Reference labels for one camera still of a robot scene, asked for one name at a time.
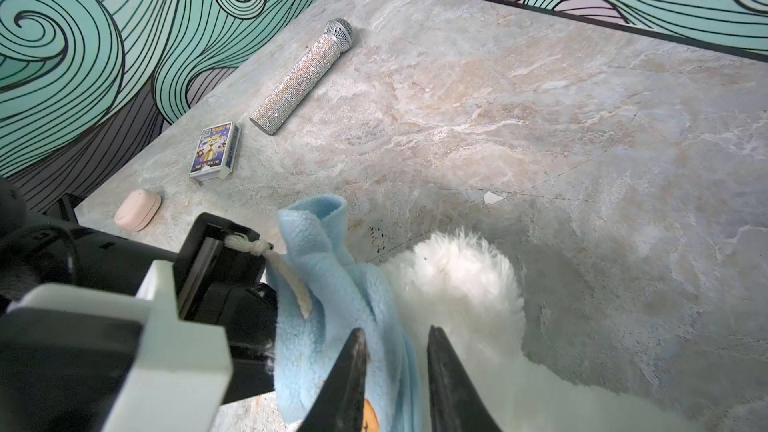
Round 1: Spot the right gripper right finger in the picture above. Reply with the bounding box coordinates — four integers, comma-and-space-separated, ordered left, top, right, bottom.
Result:
427, 326, 501, 432

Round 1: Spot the small peach pink ball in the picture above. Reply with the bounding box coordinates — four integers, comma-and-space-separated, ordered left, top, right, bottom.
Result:
114, 189, 162, 232

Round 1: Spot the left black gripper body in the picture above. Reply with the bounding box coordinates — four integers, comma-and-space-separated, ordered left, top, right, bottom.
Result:
1, 179, 277, 403

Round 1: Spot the clear tube with beads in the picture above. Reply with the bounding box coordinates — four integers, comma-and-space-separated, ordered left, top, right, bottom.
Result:
249, 18, 355, 135

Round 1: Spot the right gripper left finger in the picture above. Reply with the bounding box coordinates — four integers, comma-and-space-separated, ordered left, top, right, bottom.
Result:
298, 328, 368, 432

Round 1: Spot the white teddy bear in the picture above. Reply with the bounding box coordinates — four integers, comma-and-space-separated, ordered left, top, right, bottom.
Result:
380, 230, 700, 431

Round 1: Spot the small card on table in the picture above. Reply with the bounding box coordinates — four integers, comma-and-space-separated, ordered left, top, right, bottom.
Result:
189, 121, 241, 184

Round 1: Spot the light blue teddy hoodie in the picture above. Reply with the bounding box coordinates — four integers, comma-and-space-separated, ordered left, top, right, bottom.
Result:
267, 194, 424, 431

